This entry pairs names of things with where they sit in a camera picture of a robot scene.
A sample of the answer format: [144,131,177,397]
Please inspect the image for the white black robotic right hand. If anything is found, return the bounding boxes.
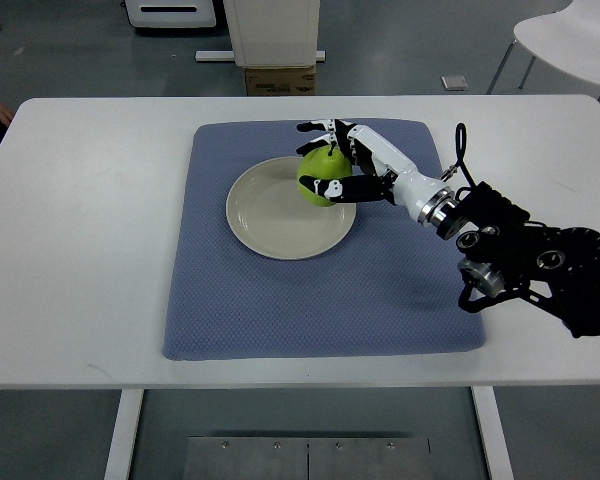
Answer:
[297,119,457,226]

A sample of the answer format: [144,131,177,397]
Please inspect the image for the green pear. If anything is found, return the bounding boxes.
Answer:
[297,145,352,207]

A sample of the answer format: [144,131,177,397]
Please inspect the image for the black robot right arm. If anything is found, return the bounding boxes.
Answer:
[429,177,600,338]

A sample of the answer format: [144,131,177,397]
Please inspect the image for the small grey floor plate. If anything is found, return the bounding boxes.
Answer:
[440,75,469,92]

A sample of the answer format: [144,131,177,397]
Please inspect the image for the beige round plate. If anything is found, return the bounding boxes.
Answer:
[226,157,356,260]

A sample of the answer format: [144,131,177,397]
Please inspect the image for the blue quilted mat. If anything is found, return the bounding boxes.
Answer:
[162,120,486,360]

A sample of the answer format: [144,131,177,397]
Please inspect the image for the cardboard box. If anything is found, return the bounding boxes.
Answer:
[244,65,317,96]

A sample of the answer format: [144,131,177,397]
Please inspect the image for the white appliance with slot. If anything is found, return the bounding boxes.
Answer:
[124,0,216,29]

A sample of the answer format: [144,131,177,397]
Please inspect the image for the white cabinet on stand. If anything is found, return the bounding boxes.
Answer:
[195,0,326,69]

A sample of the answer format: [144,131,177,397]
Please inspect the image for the white chair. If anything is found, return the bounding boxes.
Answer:
[486,0,600,102]

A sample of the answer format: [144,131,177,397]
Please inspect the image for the white table right leg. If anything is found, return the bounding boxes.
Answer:
[471,386,514,480]

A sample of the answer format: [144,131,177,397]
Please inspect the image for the white table leg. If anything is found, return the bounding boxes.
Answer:
[103,389,144,480]
[471,386,514,480]

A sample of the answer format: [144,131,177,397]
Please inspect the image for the white table left leg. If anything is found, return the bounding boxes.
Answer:
[103,389,144,480]

